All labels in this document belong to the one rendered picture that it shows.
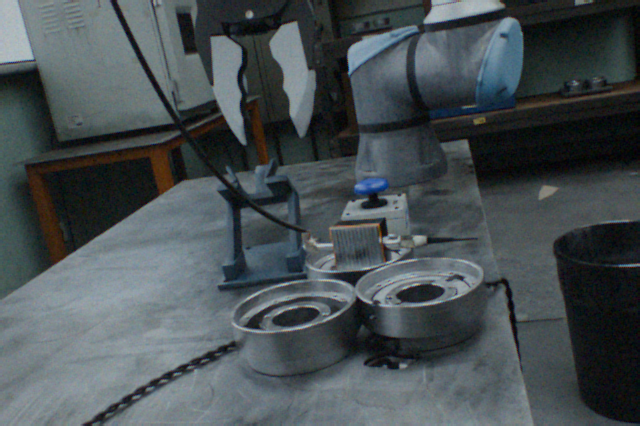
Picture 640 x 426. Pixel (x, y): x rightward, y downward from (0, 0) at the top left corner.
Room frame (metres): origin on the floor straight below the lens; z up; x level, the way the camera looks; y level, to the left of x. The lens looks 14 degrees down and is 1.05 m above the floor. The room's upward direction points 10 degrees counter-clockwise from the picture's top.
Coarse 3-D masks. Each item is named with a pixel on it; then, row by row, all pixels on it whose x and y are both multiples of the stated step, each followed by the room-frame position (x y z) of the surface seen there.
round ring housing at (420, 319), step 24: (408, 264) 0.57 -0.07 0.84; (432, 264) 0.57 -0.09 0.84; (456, 264) 0.56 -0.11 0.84; (360, 288) 0.54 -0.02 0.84; (408, 288) 0.54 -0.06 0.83; (432, 288) 0.54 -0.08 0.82; (480, 288) 0.50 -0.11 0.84; (360, 312) 0.52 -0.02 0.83; (384, 312) 0.49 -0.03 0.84; (408, 312) 0.48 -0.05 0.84; (432, 312) 0.47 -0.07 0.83; (456, 312) 0.48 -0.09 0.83; (480, 312) 0.49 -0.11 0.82; (408, 336) 0.48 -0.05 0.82; (432, 336) 0.48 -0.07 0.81; (456, 336) 0.48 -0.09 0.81
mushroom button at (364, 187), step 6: (366, 180) 0.78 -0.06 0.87; (372, 180) 0.77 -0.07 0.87; (378, 180) 0.77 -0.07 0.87; (384, 180) 0.77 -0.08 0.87; (360, 186) 0.77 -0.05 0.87; (366, 186) 0.76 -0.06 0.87; (372, 186) 0.76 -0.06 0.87; (378, 186) 0.76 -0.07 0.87; (384, 186) 0.76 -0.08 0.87; (360, 192) 0.76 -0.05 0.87; (366, 192) 0.76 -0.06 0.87; (372, 192) 0.76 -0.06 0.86; (378, 192) 0.76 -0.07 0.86; (372, 198) 0.77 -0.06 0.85
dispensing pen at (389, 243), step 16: (336, 224) 0.63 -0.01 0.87; (352, 224) 0.62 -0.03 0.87; (368, 224) 0.61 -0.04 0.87; (384, 224) 0.62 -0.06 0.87; (304, 240) 0.64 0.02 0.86; (384, 240) 0.60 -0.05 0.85; (400, 240) 0.60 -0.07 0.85; (416, 240) 0.59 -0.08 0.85; (432, 240) 0.59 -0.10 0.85; (448, 240) 0.58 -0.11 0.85
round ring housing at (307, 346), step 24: (288, 288) 0.57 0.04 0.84; (312, 288) 0.57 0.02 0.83; (336, 288) 0.56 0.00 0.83; (240, 312) 0.54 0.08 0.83; (288, 312) 0.54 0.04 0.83; (312, 312) 0.54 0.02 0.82; (336, 312) 0.49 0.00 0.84; (240, 336) 0.50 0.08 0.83; (264, 336) 0.48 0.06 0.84; (288, 336) 0.47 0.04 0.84; (312, 336) 0.47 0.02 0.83; (336, 336) 0.48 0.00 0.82; (264, 360) 0.48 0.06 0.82; (288, 360) 0.47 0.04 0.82; (312, 360) 0.48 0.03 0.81; (336, 360) 0.49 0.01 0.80
